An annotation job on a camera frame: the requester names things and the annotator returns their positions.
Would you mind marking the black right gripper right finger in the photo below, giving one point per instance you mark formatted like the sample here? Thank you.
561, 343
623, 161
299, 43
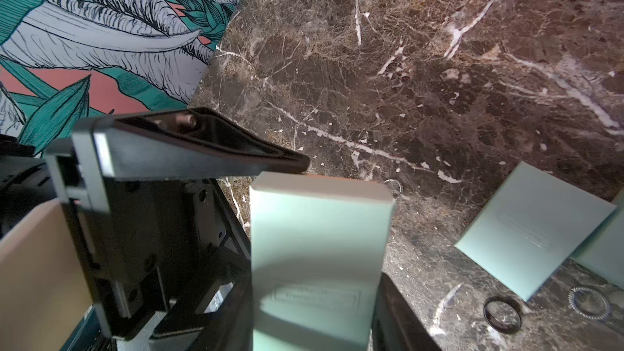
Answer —
395, 326

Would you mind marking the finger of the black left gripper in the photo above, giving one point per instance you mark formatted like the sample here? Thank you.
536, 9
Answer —
190, 144

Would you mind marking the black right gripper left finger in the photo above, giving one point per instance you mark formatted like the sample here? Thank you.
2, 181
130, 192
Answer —
230, 327

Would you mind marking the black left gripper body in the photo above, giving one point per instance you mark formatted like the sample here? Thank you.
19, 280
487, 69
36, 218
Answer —
157, 255

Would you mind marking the mint green box lid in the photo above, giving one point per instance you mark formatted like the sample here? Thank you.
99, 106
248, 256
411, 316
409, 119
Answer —
602, 251

